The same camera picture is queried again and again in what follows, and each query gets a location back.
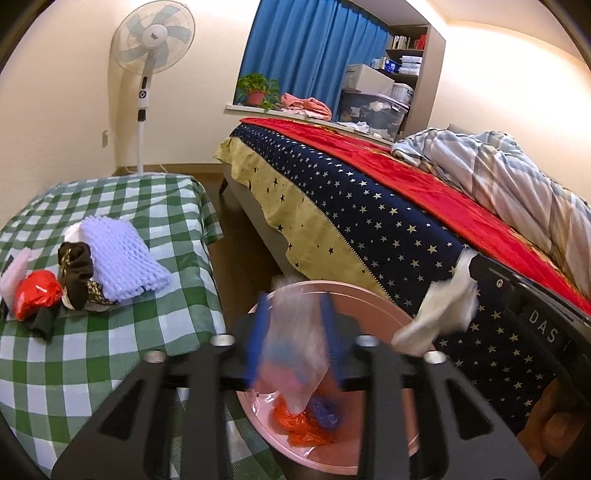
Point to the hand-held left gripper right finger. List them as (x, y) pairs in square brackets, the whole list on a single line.
[(333, 350)]

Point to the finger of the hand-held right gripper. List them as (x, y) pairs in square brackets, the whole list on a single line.
[(496, 281)]

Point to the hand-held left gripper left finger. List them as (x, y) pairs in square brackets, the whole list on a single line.
[(259, 341)]

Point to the clear plastic bag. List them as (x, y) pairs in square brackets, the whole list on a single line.
[(295, 341)]

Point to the pink plastic basin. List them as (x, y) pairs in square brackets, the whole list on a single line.
[(369, 304)]

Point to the white tissue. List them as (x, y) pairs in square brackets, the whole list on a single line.
[(443, 309)]

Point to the red plastic bag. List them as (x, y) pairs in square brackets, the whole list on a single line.
[(37, 295)]

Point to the person's right hand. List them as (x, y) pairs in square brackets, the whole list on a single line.
[(558, 429)]

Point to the blue plastic bag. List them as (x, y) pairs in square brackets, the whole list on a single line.
[(325, 410)]

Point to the orange plastic bag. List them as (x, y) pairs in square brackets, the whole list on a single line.
[(295, 424)]

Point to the striped plaid duvet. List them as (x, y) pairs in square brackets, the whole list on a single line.
[(508, 175)]

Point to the green checked tablecloth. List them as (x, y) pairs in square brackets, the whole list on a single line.
[(138, 332)]

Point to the grey bed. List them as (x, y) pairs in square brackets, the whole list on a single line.
[(258, 212)]

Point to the red blanket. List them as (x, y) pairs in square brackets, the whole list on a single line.
[(415, 180)]

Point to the yellow star cloth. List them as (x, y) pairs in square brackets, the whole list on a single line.
[(286, 203)]

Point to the navy star bedsheet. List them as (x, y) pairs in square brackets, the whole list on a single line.
[(369, 203)]

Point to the lavender foam net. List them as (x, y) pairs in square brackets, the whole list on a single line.
[(124, 258)]

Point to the dark brown cloth bundle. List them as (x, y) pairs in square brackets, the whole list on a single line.
[(78, 272)]

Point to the grey bookshelf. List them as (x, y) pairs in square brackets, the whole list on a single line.
[(434, 83)]

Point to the small clear container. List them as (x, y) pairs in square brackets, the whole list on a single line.
[(401, 92)]

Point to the dark clear storage box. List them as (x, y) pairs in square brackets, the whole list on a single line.
[(364, 110)]

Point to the black flat packet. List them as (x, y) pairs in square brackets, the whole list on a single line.
[(41, 323)]

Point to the stack of white packages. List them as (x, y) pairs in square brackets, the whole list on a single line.
[(411, 64)]

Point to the pink clothes pile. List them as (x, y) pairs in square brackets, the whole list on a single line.
[(307, 106)]

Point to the blue white box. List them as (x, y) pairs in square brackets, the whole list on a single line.
[(388, 65)]

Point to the potted green plant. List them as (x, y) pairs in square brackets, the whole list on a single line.
[(256, 97)]

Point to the red item on shelf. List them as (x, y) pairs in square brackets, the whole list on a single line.
[(420, 42)]

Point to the row of books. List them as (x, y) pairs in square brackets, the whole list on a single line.
[(400, 42)]

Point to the blue curtain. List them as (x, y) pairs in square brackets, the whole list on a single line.
[(314, 46)]

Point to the white standing fan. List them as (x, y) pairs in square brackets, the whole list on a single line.
[(152, 32)]

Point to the white wall outlet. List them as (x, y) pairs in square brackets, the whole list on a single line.
[(105, 138)]

